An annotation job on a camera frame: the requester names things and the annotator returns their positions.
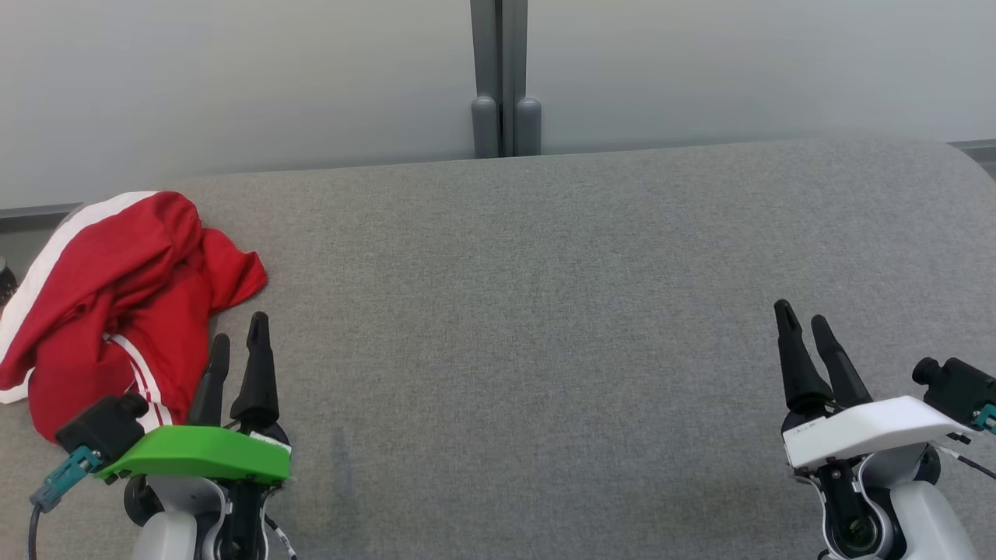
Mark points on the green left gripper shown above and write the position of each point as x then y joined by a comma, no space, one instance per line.
202,455

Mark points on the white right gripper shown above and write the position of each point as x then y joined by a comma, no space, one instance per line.
864,432

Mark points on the red numbered jersey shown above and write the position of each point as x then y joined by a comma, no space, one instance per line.
78,389

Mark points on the red shorts white waistband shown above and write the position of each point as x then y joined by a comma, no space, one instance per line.
117,249

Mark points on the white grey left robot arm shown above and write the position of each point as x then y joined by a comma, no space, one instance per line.
175,521

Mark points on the dark round object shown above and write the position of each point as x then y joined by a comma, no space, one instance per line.
5,281

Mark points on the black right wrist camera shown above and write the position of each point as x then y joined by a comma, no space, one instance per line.
957,389

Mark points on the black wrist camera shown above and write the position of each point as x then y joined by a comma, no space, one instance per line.
101,428
957,389

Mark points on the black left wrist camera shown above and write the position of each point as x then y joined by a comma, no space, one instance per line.
101,428

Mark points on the grey partition post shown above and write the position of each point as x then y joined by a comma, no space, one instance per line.
504,78

